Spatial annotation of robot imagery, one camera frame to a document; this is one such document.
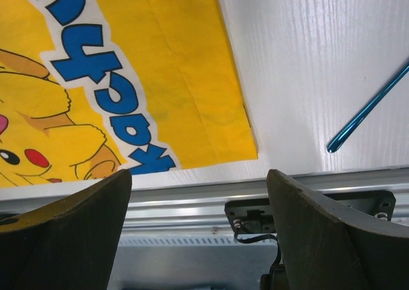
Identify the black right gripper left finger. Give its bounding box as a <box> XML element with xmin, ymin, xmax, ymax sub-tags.
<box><xmin>1</xmin><ymin>170</ymin><xmax>132</xmax><ymax>289</ymax></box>

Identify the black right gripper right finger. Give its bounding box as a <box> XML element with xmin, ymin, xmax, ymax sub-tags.
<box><xmin>266</xmin><ymin>169</ymin><xmax>408</xmax><ymax>289</ymax></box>

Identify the blue metal spoon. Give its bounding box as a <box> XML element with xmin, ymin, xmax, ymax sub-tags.
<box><xmin>327</xmin><ymin>60</ymin><xmax>408</xmax><ymax>153</ymax></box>

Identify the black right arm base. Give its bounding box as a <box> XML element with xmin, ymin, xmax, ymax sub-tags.
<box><xmin>224</xmin><ymin>190</ymin><xmax>396</xmax><ymax>234</ymax></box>

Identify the yellow Pikachu placemat cloth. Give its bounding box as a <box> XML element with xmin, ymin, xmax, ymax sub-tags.
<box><xmin>1</xmin><ymin>0</ymin><xmax>258</xmax><ymax>187</ymax></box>

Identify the perforated cable duct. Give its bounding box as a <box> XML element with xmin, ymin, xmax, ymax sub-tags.
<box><xmin>116</xmin><ymin>235</ymin><xmax>279</xmax><ymax>247</ymax></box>

